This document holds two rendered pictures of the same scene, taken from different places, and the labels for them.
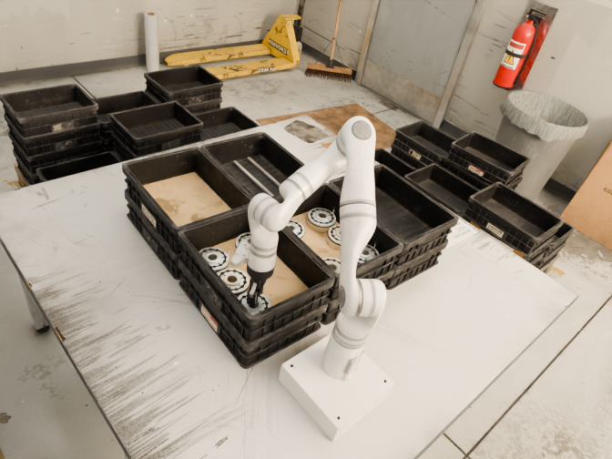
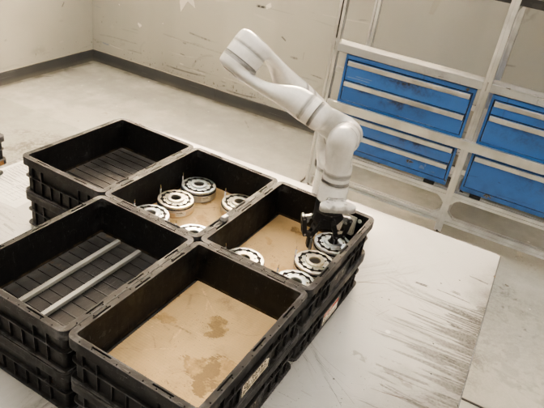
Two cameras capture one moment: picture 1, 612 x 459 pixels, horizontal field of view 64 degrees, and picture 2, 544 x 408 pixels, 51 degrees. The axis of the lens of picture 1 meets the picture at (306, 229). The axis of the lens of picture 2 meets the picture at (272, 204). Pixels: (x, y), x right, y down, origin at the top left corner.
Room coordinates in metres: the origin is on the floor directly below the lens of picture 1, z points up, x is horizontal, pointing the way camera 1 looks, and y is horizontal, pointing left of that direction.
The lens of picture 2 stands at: (1.50, 1.26, 1.69)
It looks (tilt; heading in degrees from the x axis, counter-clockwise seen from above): 30 degrees down; 251
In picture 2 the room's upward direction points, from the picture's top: 9 degrees clockwise
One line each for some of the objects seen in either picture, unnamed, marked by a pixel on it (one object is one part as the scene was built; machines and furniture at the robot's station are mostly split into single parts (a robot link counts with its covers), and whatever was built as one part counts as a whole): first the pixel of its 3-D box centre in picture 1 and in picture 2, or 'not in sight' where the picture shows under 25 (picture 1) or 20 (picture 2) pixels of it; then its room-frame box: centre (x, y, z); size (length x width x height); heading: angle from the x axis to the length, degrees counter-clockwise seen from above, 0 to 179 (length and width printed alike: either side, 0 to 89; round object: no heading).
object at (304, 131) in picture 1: (305, 130); not in sight; (2.30, 0.11, 0.71); 0.22 x 0.19 x 0.01; 49
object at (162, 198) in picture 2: (342, 234); (176, 199); (1.32, -0.13, 0.86); 0.10 x 0.10 x 0.01
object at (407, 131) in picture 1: (423, 160); not in sight; (2.98, -0.69, 0.31); 0.40 x 0.30 x 0.34; 49
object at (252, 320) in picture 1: (255, 257); (292, 231); (1.05, 0.13, 0.92); 0.40 x 0.30 x 0.02; 46
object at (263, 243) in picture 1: (264, 223); (340, 154); (0.96, 0.11, 1.13); 0.09 x 0.07 x 0.15; 53
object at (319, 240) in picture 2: (252, 305); (333, 243); (0.92, 0.10, 0.86); 0.10 x 0.10 x 0.01
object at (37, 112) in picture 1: (56, 137); not in sight; (2.26, 1.46, 0.37); 0.40 x 0.30 x 0.45; 139
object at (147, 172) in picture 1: (188, 198); (196, 335); (1.33, 0.42, 0.87); 0.40 x 0.30 x 0.11; 46
